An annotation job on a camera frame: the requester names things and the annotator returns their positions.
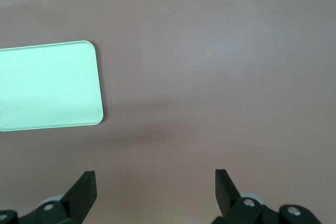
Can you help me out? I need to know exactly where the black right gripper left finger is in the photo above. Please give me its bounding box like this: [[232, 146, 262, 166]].
[[0, 170, 98, 224]]

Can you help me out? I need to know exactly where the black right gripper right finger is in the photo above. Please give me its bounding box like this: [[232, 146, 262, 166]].
[[211, 169, 322, 224]]

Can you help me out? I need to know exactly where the light green rectangular tray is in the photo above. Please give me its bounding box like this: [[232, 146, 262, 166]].
[[0, 40, 104, 132]]

